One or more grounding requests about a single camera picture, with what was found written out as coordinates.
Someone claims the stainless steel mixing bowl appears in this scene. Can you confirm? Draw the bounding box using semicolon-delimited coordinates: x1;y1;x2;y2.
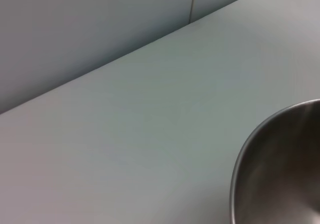
229;99;320;224

